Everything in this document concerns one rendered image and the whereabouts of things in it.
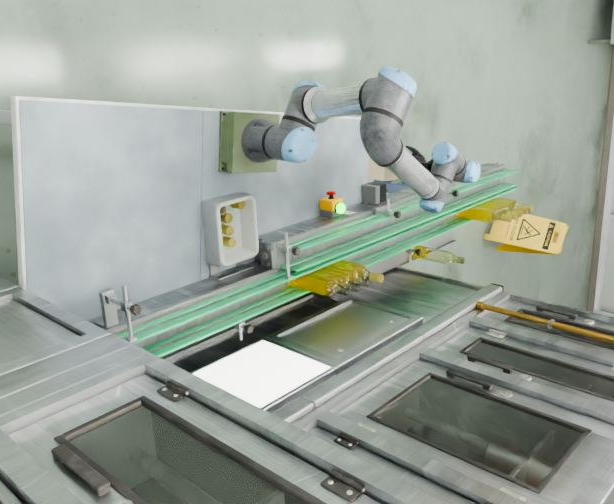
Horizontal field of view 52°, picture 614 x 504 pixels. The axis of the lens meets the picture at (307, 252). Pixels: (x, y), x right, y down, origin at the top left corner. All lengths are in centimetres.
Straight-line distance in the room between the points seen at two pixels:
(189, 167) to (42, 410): 112
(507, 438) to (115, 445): 104
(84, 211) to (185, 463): 107
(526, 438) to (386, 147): 85
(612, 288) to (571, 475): 665
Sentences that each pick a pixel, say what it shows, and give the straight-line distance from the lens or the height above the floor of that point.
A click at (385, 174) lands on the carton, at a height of 112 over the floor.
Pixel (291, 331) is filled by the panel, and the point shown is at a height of 102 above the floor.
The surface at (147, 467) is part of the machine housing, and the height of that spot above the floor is 170.
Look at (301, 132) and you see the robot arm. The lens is 204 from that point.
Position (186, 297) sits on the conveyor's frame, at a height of 85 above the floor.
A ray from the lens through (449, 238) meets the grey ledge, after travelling 326.
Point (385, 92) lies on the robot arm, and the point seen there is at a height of 143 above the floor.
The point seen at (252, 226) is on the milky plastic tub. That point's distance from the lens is 225.
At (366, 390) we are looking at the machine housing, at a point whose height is 143.
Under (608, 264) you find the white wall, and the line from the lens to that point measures 819.
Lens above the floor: 247
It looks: 41 degrees down
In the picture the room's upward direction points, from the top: 104 degrees clockwise
